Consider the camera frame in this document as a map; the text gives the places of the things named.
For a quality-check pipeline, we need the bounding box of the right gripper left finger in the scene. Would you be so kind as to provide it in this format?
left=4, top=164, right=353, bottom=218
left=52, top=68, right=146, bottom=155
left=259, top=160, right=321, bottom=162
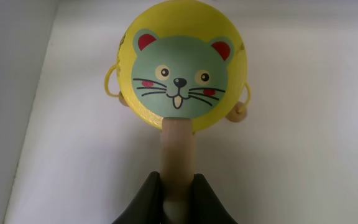
left=112, top=170, right=163, bottom=224

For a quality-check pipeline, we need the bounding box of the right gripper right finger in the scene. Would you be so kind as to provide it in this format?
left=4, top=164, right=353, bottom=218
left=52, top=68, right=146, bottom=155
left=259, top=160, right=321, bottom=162
left=191, top=173, right=239, bottom=224

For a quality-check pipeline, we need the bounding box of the yellow cat face rattle drum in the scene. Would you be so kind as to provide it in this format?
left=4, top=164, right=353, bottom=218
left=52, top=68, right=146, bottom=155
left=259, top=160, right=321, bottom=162
left=104, top=0, right=252, bottom=224

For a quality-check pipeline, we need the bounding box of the white shelf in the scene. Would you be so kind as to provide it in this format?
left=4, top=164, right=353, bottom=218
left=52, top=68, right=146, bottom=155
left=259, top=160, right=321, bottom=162
left=0, top=0, right=358, bottom=224

